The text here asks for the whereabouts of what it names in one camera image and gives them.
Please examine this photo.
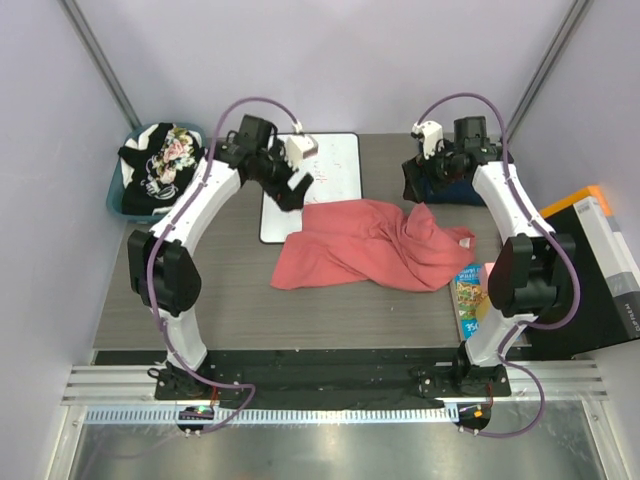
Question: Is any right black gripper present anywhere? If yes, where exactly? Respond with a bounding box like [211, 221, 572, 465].
[401, 139, 464, 204]

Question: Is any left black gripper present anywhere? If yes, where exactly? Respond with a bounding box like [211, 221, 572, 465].
[250, 141, 313, 213]

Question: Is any red t shirt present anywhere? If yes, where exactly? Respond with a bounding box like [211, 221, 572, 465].
[270, 199, 476, 293]

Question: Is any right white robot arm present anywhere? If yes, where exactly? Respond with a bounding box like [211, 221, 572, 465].
[402, 116, 580, 398]

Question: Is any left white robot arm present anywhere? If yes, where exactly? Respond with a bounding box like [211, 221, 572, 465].
[127, 115, 318, 400]

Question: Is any folded navy t shirt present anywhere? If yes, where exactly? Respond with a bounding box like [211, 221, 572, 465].
[425, 179, 485, 206]

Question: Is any white board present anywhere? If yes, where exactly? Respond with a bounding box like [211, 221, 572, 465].
[259, 132, 363, 244]

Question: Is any pink power adapter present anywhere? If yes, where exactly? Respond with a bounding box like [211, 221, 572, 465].
[478, 263, 494, 292]

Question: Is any black floral t shirt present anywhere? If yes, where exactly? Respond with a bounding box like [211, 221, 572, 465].
[117, 122, 208, 217]

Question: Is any blue illustrated book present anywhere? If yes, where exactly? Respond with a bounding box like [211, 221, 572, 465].
[450, 264, 490, 341]

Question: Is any teal laundry basket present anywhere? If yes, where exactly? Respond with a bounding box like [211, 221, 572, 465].
[105, 122, 206, 224]

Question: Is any black orange box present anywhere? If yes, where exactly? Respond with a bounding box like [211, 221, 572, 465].
[526, 185, 639, 360]

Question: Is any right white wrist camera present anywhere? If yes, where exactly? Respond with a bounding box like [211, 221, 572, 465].
[411, 121, 443, 159]

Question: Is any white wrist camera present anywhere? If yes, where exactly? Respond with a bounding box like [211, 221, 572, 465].
[285, 134, 318, 171]
[411, 121, 443, 159]

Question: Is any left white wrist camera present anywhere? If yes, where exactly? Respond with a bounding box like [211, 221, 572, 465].
[285, 134, 318, 171]

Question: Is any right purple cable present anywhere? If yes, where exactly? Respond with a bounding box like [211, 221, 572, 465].
[418, 92, 584, 437]

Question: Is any purple cable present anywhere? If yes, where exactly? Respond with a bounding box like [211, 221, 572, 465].
[418, 92, 584, 437]
[147, 97, 301, 434]

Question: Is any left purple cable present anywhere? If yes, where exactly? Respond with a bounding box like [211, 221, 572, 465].
[147, 97, 301, 434]

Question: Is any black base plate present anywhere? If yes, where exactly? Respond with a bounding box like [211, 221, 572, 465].
[95, 348, 512, 411]

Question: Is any right aluminium corner post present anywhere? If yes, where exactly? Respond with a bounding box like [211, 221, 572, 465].
[507, 0, 593, 142]

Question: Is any aluminium corner post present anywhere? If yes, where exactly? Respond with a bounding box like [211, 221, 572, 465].
[58, 0, 142, 129]
[507, 0, 593, 142]

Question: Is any aluminium frame rail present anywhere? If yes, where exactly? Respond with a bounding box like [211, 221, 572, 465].
[62, 361, 608, 432]

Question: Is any left aluminium corner post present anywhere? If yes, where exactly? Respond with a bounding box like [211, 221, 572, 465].
[58, 0, 142, 129]

